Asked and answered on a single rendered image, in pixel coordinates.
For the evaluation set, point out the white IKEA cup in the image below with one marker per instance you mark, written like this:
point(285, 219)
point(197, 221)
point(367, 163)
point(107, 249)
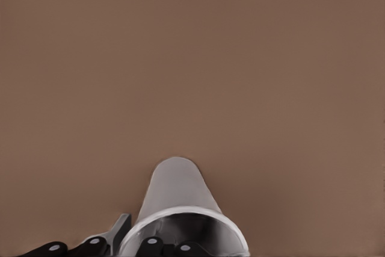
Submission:
point(177, 187)

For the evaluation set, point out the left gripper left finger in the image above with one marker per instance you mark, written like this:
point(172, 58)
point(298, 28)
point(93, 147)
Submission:
point(119, 227)

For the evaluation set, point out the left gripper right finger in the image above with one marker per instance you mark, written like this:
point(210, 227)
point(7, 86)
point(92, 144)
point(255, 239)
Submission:
point(156, 246)

